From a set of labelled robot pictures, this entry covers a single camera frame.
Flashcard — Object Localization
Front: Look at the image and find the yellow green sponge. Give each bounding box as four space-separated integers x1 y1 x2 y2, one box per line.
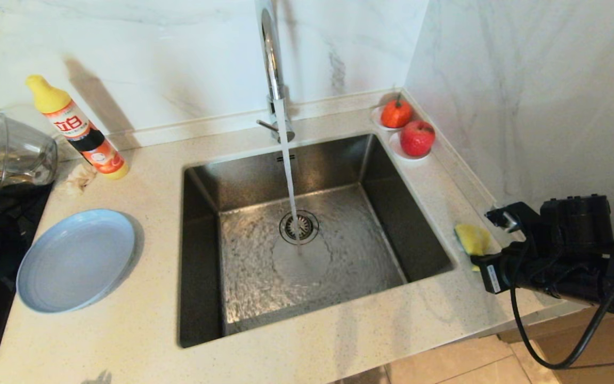
455 223 491 273

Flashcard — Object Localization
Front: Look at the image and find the grey plate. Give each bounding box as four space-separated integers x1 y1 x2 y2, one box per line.
16 209 137 314

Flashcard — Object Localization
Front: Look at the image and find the orange dish soap bottle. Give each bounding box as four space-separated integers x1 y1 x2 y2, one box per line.
25 75 130 180

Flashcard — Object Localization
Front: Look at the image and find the stainless steel sink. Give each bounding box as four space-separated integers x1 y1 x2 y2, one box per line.
178 133 456 349

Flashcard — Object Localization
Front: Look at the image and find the wooden cabinet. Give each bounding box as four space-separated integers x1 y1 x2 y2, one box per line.
499 307 614 384

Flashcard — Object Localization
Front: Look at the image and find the small white dish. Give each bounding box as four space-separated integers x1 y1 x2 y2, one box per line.
389 131 432 161
370 105 413 131

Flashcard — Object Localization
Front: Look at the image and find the red toy apple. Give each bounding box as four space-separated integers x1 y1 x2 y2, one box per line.
400 121 437 158

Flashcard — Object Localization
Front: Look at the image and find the orange toy pumpkin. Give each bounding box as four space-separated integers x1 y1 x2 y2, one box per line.
381 95 413 129

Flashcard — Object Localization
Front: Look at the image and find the metal drain strainer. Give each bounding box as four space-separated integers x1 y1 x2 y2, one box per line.
279 210 320 246

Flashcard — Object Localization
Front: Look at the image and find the chrome faucet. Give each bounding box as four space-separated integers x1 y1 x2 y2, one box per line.
254 0 295 143

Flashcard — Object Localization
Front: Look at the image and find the clear glass jug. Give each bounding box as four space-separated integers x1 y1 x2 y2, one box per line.
0 112 59 187

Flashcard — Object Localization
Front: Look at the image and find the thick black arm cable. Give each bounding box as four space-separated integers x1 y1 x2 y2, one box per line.
510 240 614 370

